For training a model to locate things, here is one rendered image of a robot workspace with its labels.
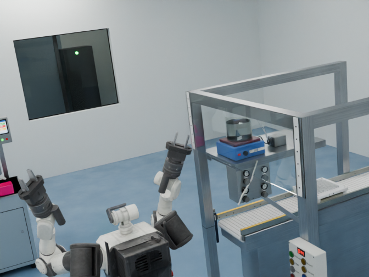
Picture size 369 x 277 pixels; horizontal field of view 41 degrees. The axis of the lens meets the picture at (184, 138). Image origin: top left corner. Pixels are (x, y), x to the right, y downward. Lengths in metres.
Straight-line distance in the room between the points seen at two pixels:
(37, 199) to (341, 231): 2.04
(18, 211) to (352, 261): 2.84
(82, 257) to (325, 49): 5.64
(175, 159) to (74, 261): 0.64
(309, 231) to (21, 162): 5.72
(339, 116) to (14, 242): 3.42
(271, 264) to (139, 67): 5.02
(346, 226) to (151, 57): 4.95
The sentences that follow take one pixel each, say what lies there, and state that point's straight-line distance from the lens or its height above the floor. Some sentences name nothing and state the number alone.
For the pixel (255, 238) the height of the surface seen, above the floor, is 0.87.
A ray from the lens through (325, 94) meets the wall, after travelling 7.35.
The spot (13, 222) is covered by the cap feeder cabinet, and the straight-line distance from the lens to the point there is 4.76.
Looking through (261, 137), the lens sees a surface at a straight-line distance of 2.28.
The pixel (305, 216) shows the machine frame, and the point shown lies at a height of 1.29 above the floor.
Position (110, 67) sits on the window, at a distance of 7.59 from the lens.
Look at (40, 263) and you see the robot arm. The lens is 2.36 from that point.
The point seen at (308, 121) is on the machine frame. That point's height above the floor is 1.70.
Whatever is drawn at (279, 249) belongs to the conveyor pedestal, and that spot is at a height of 0.71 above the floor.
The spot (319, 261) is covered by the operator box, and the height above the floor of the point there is 1.15.
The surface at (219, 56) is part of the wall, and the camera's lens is 8.16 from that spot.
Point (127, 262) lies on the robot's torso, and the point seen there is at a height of 1.25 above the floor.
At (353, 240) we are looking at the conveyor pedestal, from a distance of 3.53.
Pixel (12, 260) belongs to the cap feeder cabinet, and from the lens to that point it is 4.90.
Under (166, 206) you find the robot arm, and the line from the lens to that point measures 2.48.
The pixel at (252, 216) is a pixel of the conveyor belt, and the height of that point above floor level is 0.91.
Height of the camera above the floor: 2.20
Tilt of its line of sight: 15 degrees down
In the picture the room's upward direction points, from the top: 7 degrees counter-clockwise
